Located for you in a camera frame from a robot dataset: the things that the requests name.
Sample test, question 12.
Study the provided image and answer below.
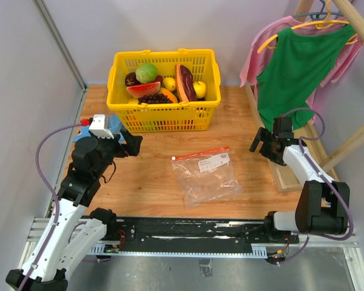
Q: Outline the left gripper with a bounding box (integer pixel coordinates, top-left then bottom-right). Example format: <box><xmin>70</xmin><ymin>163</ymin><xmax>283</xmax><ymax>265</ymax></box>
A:
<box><xmin>90</xmin><ymin>127</ymin><xmax>143</xmax><ymax>177</ymax></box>

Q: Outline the watermelon slice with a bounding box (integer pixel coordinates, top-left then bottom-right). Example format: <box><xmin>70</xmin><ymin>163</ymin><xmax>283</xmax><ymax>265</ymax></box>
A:
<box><xmin>126</xmin><ymin>81</ymin><xmax>161</xmax><ymax>99</ymax></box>

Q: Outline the clear zip top bag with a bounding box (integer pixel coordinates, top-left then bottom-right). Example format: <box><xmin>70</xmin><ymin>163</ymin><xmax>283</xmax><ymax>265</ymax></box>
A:
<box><xmin>170</xmin><ymin>147</ymin><xmax>243</xmax><ymax>207</ymax></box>

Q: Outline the papaya half slice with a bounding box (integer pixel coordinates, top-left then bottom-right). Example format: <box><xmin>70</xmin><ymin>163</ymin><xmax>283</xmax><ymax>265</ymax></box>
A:
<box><xmin>175</xmin><ymin>64</ymin><xmax>198</xmax><ymax>102</ymax></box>

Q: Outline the yellow plastic basket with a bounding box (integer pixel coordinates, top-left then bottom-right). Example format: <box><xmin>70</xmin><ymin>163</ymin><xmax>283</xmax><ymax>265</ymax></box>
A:
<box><xmin>106</xmin><ymin>48</ymin><xmax>221</xmax><ymax>133</ymax></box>

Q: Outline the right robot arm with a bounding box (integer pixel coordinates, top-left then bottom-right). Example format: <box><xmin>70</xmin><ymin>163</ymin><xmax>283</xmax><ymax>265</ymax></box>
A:
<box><xmin>249</xmin><ymin>127</ymin><xmax>354</xmax><ymax>243</ymax></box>

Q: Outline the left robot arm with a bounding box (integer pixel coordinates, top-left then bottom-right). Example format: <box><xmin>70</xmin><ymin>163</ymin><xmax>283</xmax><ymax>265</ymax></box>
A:
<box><xmin>5</xmin><ymin>129</ymin><xmax>143</xmax><ymax>290</ymax></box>

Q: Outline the green tank top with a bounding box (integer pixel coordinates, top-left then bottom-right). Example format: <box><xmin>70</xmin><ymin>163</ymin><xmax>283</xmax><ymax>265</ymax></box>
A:
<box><xmin>257</xmin><ymin>25</ymin><xmax>355</xmax><ymax>131</ymax></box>

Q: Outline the blue cloth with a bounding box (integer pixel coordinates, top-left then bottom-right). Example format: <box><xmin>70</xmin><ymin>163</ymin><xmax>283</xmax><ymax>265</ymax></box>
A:
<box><xmin>73</xmin><ymin>114</ymin><xmax>124</xmax><ymax>142</ymax></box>

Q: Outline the dark grape bunch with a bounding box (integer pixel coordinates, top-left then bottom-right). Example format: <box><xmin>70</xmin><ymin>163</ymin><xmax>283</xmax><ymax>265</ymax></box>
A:
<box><xmin>138</xmin><ymin>93</ymin><xmax>173</xmax><ymax>104</ymax></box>

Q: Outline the orange mango piece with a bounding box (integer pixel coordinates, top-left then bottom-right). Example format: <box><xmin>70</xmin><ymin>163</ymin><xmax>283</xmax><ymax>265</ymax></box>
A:
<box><xmin>159</xmin><ymin>88</ymin><xmax>179</xmax><ymax>103</ymax></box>

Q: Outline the dark mangosteen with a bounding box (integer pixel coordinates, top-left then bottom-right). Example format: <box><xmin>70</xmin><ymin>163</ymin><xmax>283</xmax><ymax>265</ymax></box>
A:
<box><xmin>124</xmin><ymin>72</ymin><xmax>141</xmax><ymax>87</ymax></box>

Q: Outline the yellow lemon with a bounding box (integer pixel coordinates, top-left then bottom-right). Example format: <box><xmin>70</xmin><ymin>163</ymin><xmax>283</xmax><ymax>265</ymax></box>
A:
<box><xmin>163</xmin><ymin>77</ymin><xmax>176</xmax><ymax>92</ymax></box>

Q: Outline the green cabbage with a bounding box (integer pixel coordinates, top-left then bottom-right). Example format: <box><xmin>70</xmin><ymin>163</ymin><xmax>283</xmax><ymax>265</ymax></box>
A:
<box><xmin>135</xmin><ymin>63</ymin><xmax>158</xmax><ymax>84</ymax></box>

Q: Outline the yellow apple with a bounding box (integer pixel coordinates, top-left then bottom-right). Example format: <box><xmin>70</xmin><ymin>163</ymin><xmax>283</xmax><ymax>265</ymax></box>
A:
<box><xmin>193</xmin><ymin>81</ymin><xmax>207</xmax><ymax>99</ymax></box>

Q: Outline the pink shirt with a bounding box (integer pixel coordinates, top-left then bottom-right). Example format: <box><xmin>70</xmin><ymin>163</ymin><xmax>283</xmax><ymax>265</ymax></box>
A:
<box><xmin>240</xmin><ymin>16</ymin><xmax>363</xmax><ymax>114</ymax></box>

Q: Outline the yellow clothes hanger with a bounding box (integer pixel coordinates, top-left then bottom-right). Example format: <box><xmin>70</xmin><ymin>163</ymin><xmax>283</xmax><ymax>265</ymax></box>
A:
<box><xmin>257</xmin><ymin>1</ymin><xmax>349</xmax><ymax>54</ymax></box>

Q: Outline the grey clothes hanger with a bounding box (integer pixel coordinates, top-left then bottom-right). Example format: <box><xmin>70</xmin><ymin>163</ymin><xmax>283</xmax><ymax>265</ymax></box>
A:
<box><xmin>292</xmin><ymin>0</ymin><xmax>343</xmax><ymax>22</ymax></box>

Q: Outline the wooden clothes rack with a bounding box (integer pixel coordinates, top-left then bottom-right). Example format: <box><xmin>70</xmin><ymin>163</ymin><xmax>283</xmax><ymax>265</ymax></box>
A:
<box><xmin>244</xmin><ymin>0</ymin><xmax>364</xmax><ymax>193</ymax></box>

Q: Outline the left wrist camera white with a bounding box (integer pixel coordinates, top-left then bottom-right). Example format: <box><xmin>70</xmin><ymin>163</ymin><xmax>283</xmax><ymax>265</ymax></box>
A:
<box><xmin>89</xmin><ymin>114</ymin><xmax>115</xmax><ymax>139</ymax></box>

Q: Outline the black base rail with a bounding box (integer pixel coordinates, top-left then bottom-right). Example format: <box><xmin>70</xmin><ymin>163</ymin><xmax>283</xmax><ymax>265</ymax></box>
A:
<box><xmin>91</xmin><ymin>217</ymin><xmax>299</xmax><ymax>258</ymax></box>

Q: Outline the aluminium frame post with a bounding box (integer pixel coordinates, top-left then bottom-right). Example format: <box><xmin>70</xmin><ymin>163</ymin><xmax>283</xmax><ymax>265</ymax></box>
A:
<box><xmin>33</xmin><ymin>0</ymin><xmax>88</xmax><ymax>92</ymax></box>

